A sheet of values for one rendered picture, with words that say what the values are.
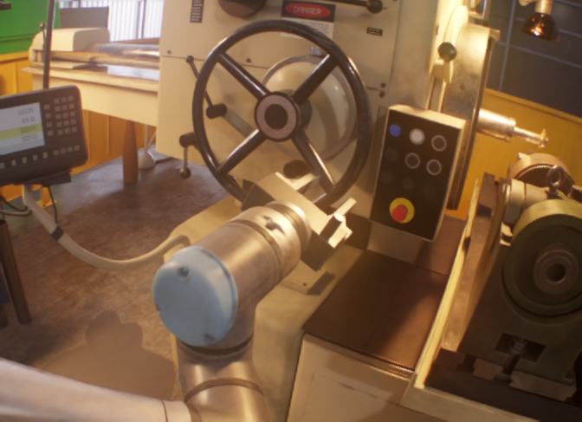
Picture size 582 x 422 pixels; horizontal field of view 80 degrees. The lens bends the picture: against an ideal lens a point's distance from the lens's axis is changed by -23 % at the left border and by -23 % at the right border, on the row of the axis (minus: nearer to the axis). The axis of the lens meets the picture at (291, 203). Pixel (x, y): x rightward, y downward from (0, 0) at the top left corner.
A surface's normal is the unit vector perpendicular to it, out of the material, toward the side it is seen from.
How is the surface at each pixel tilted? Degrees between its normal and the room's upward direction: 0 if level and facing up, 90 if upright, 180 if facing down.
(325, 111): 89
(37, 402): 27
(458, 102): 77
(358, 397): 90
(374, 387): 90
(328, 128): 102
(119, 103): 90
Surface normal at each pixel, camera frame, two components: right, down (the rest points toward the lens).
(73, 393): 0.45, -0.85
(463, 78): -0.36, -0.14
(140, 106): -0.47, 0.33
